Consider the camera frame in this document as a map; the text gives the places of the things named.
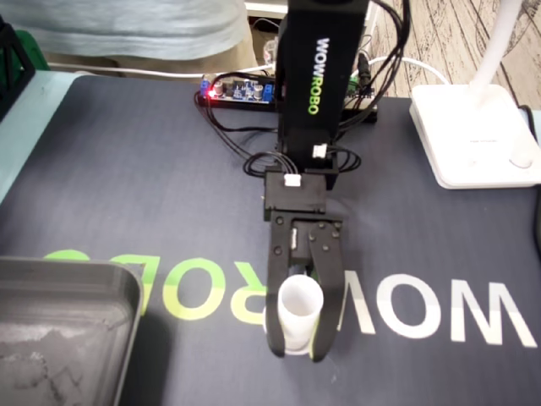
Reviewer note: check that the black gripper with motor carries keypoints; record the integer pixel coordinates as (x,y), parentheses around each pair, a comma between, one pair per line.
(302,245)

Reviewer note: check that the white plastic flanged cylinder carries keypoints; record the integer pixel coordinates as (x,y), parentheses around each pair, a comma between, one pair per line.
(300,308)

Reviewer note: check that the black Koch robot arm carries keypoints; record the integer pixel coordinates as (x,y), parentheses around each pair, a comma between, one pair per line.
(321,84)

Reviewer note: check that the blue circuit board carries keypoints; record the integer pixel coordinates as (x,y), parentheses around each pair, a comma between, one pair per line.
(241,91)

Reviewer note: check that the green circuit board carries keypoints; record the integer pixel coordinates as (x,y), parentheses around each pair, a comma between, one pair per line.
(359,86)

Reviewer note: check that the dark grey WOWROBO mat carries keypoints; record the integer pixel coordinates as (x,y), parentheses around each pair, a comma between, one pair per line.
(127,169)

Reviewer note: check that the white desk lamp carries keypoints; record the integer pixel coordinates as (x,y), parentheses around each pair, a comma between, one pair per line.
(465,135)

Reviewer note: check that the black plastic tray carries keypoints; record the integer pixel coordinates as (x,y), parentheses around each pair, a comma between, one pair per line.
(63,338)

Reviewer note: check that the person in light blue shirt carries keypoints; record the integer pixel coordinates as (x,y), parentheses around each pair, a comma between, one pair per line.
(127,25)

